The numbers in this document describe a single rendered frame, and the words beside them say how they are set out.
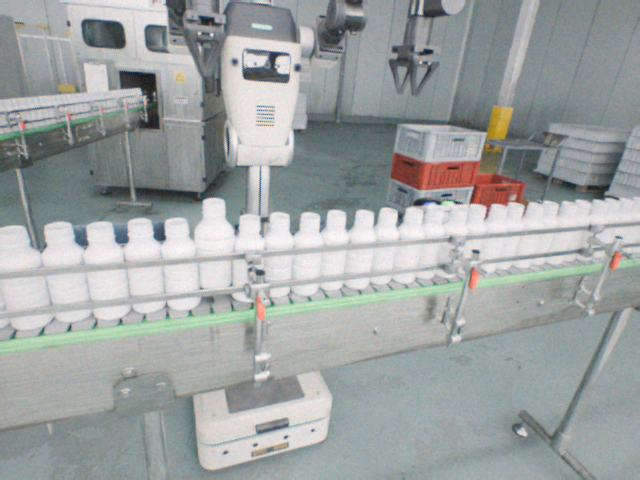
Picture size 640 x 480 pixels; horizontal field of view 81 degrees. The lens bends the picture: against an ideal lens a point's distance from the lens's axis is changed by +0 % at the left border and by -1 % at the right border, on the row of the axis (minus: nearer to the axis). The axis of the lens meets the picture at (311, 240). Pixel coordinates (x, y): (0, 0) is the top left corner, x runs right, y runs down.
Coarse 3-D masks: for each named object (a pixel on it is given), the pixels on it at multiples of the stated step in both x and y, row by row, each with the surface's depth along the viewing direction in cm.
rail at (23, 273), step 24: (408, 240) 79; (432, 240) 81; (96, 264) 59; (120, 264) 60; (144, 264) 62; (168, 264) 63; (216, 288) 68; (240, 288) 69; (0, 312) 57; (24, 312) 58; (48, 312) 59
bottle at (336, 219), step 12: (336, 216) 73; (324, 228) 77; (336, 228) 74; (324, 240) 75; (336, 240) 74; (348, 240) 76; (336, 252) 75; (324, 264) 77; (336, 264) 76; (324, 288) 79; (336, 288) 79
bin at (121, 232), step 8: (120, 224) 115; (152, 224) 119; (160, 224) 119; (80, 232) 112; (120, 232) 116; (128, 232) 117; (160, 232) 121; (80, 240) 113; (120, 240) 117; (128, 240) 118; (160, 240) 122; (40, 248) 97; (48, 424) 78
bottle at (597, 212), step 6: (594, 204) 100; (600, 204) 99; (606, 204) 99; (594, 210) 100; (600, 210) 99; (606, 210) 100; (588, 216) 101; (594, 216) 100; (600, 216) 100; (594, 222) 100; (600, 222) 99; (606, 222) 100; (588, 234) 101; (600, 234) 101; (582, 246) 103; (588, 246) 102; (594, 246) 102; (576, 258) 105; (582, 258) 104; (588, 258) 104
